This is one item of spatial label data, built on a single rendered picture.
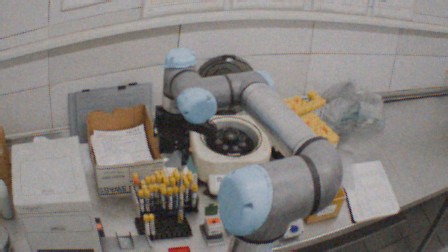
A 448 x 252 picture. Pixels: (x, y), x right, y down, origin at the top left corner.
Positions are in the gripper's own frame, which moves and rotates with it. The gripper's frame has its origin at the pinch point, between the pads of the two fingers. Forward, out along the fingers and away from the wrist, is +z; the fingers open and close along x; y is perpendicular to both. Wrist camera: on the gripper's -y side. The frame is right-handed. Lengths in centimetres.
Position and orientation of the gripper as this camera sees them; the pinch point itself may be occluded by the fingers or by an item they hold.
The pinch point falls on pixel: (181, 167)
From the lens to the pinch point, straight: 152.0
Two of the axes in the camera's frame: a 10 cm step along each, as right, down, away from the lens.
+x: 3.0, 6.1, -7.3
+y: -9.5, 1.1, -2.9
